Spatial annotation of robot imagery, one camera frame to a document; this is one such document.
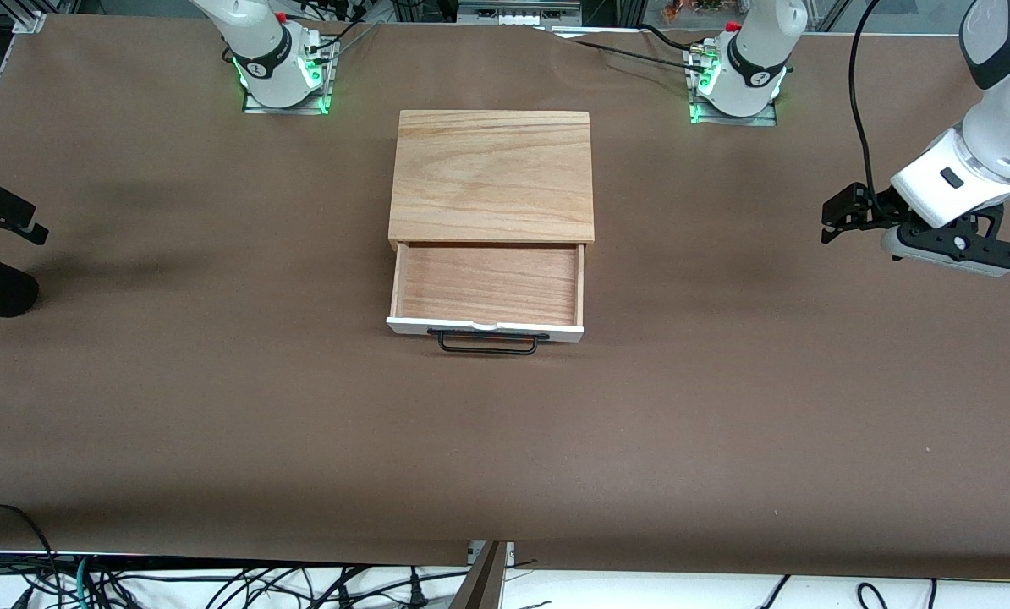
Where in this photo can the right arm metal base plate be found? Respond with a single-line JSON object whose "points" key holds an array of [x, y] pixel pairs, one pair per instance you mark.
{"points": [[255, 106]]}

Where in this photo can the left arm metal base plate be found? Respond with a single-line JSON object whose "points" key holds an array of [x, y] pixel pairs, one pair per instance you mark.
{"points": [[763, 118]]}

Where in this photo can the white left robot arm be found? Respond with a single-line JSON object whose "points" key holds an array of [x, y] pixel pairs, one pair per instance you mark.
{"points": [[1004, 135]]}

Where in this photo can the wooden drawer cabinet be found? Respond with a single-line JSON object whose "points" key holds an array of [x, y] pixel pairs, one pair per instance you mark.
{"points": [[492, 169]]}

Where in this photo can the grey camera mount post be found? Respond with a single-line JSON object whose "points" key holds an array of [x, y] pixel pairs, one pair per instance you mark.
{"points": [[488, 584]]}

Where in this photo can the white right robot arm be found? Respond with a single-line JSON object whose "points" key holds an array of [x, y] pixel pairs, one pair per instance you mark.
{"points": [[277, 85]]}

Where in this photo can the white socket strip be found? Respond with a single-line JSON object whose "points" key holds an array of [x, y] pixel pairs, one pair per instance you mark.
{"points": [[513, 13]]}

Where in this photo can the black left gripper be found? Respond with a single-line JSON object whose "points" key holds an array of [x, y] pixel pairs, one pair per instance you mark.
{"points": [[882, 205]]}

